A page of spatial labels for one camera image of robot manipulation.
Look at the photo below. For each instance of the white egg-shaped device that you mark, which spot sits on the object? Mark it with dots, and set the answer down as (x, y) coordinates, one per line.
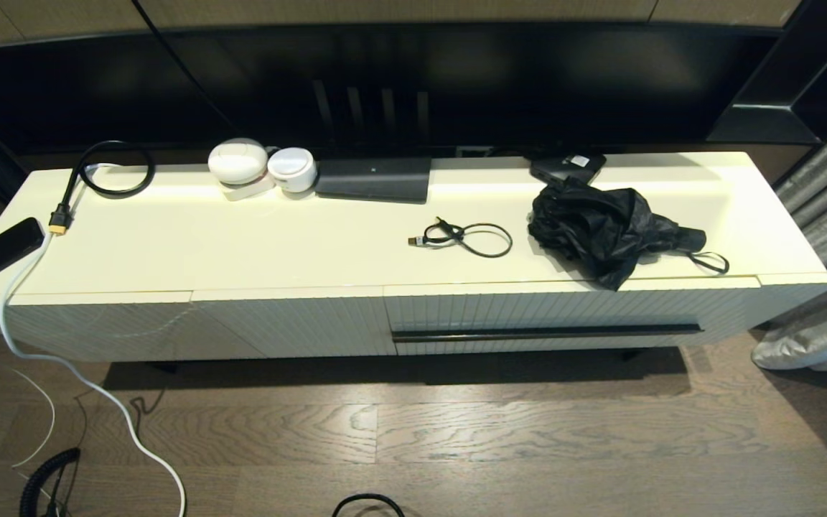
(237, 161)

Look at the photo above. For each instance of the white tv cabinet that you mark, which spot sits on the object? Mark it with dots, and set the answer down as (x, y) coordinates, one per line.
(241, 244)

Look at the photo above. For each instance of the black flat set-top box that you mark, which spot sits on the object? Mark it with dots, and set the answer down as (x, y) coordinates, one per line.
(374, 179)

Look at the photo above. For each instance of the dark wall shelf unit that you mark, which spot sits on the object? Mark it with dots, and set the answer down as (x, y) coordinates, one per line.
(779, 115)

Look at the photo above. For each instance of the white cabinet drawer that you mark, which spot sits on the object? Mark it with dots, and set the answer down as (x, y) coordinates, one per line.
(528, 309)

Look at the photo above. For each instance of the small black box white label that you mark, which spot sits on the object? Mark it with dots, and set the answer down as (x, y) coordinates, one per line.
(564, 166)

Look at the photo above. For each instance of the black umbrella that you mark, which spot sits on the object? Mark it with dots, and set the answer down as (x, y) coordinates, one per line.
(600, 230)

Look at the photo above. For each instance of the black television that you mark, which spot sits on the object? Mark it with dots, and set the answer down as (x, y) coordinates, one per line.
(492, 79)

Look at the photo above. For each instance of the white cylindrical device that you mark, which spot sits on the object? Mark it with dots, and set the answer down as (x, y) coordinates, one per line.
(291, 169)

